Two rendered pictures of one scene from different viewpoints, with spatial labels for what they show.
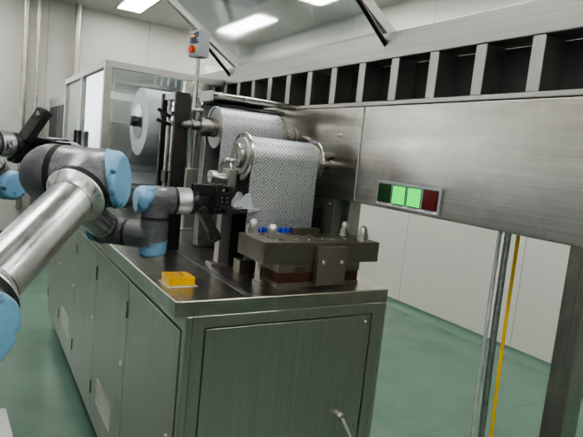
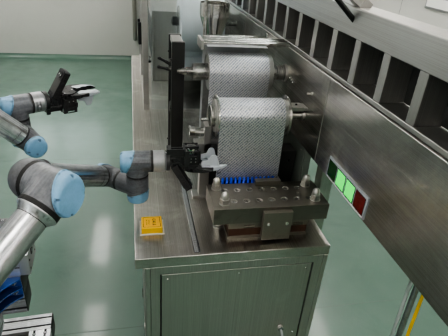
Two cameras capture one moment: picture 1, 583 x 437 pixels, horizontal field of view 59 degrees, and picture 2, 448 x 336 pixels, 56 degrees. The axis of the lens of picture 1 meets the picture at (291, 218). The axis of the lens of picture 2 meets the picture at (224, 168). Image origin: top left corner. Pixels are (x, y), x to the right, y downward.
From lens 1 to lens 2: 0.69 m
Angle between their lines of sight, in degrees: 28
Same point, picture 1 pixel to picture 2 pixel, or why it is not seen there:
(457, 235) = not seen: outside the picture
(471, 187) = (388, 213)
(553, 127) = not seen: outside the picture
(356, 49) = (332, 11)
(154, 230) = (135, 186)
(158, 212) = (136, 175)
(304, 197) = (271, 151)
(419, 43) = (377, 37)
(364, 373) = (304, 300)
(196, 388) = (157, 308)
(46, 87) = not seen: outside the picture
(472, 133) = (398, 163)
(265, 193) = (233, 151)
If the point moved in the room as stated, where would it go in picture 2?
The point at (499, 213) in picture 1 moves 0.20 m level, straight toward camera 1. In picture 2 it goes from (403, 253) to (364, 297)
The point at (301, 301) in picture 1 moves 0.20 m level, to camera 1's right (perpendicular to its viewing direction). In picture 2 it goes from (243, 256) to (303, 274)
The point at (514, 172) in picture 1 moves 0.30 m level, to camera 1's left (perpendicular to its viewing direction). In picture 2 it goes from (420, 225) to (287, 192)
